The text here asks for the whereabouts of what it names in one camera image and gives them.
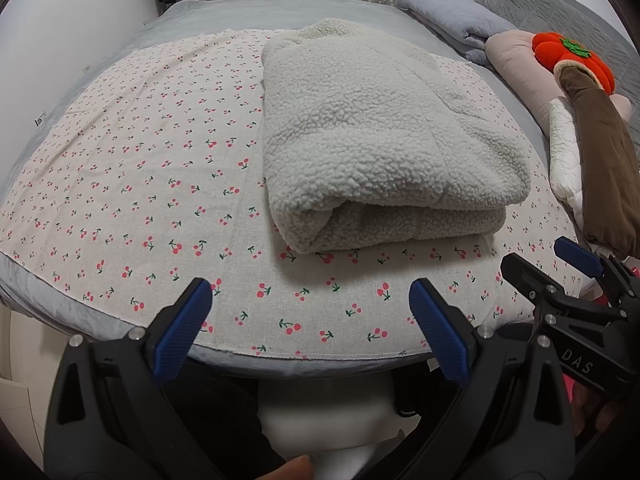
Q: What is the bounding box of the white fleece zip jacket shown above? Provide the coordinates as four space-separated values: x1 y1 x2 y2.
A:
262 18 530 254

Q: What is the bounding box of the person's right hand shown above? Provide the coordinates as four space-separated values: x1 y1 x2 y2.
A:
570 382 617 437

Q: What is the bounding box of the person's left hand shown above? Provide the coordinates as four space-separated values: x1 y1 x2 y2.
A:
259 455 314 480

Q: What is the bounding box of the red patterned box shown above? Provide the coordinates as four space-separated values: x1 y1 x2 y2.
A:
560 268 640 411

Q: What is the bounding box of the brown folded garment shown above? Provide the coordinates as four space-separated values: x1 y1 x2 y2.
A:
556 64 639 258

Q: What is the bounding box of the white quilted garment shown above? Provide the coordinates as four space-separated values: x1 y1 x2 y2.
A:
548 98 584 230

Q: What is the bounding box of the cherry print bed cloth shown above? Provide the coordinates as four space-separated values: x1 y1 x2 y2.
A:
1 29 585 361

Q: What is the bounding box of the orange pumpkin plush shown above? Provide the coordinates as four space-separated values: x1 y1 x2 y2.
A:
532 32 615 96

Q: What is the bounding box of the pink pillow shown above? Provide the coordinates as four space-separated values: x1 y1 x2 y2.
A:
485 29 631 136

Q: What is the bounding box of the grey bed with sheet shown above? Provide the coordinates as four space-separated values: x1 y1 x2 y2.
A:
0 0 591 378

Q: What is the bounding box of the grey quilted pillow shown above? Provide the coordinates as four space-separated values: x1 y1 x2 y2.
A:
475 0 639 142

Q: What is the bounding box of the folded blue-grey blanket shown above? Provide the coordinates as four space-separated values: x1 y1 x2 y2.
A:
396 0 515 66

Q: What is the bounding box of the wall power socket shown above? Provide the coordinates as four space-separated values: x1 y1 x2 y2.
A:
35 112 47 127

